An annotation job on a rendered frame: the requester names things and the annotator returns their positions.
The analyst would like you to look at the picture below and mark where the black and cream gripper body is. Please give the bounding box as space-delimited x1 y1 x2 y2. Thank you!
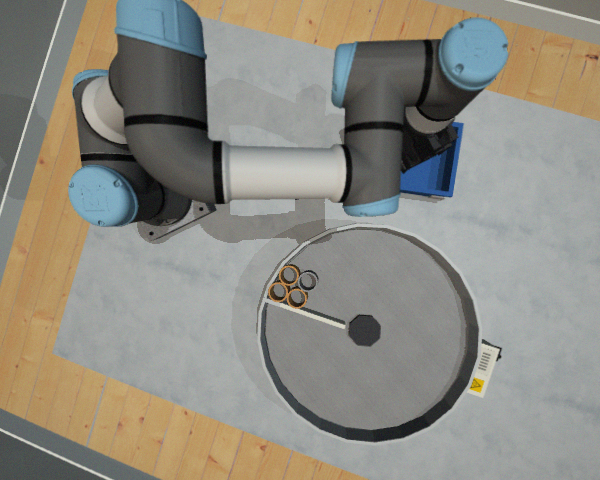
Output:
401 107 458 174

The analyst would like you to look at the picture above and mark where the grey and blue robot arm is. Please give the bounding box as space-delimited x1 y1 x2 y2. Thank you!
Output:
68 0 508 227

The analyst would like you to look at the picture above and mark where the bronze bushing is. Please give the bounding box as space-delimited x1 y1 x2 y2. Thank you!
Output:
287 286 308 309
279 264 301 286
268 280 291 302

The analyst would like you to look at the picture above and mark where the grey round turntable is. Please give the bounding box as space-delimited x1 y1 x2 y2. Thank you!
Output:
257 223 502 446

